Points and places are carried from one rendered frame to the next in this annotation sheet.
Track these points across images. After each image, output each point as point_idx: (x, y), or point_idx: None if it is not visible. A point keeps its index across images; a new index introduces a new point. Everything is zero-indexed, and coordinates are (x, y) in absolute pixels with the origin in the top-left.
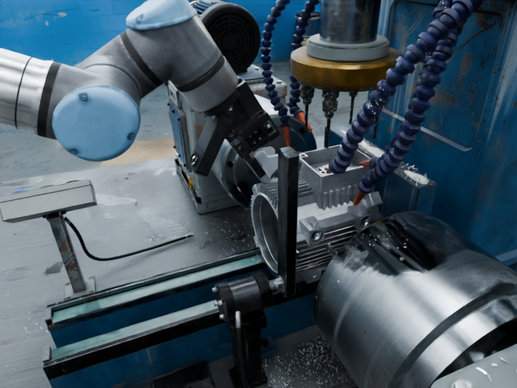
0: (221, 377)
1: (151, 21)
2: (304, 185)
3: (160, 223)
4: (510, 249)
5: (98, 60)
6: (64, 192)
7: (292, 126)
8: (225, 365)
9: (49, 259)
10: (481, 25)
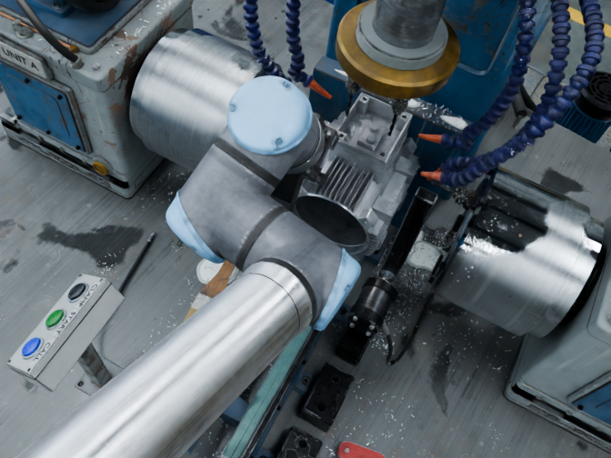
0: (329, 362)
1: (293, 143)
2: (357, 168)
3: (92, 239)
4: None
5: (249, 211)
6: (92, 313)
7: None
8: (324, 350)
9: (9, 373)
10: None
